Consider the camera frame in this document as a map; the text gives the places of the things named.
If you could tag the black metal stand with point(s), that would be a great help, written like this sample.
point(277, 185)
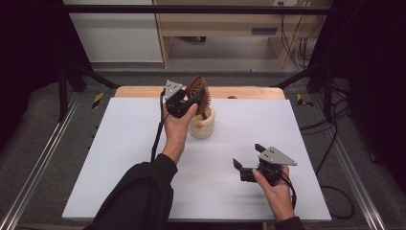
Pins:
point(328, 92)
point(63, 92)

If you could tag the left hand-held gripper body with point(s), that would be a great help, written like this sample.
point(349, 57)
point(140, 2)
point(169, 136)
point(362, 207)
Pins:
point(177, 103)

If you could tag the black horizontal bar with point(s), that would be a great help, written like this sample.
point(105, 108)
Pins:
point(191, 9)

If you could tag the yellow black tape strip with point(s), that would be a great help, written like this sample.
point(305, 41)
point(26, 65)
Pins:
point(300, 100)
point(97, 100)

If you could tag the white table mat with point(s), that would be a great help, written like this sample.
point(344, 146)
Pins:
point(217, 191)

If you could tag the person's left hand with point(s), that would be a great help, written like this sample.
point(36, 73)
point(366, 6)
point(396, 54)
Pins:
point(175, 131)

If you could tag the aluminium rail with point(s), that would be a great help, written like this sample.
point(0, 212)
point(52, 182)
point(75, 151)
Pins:
point(357, 179)
point(35, 169)

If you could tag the white cabinet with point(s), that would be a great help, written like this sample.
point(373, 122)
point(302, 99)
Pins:
point(118, 35)

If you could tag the person's right hand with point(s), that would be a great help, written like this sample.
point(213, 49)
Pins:
point(279, 198)

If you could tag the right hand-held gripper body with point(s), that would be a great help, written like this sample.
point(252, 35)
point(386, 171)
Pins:
point(276, 157)

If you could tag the brown wooden hairbrush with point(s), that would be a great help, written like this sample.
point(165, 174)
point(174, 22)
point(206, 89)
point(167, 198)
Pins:
point(195, 85)

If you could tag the wooden desk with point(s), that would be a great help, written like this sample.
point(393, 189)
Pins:
point(220, 24)

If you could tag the black curtain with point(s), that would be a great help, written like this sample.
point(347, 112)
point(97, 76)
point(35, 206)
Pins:
point(28, 57)
point(373, 80)

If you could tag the cream ceramic cup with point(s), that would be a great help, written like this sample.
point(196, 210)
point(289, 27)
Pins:
point(201, 129)

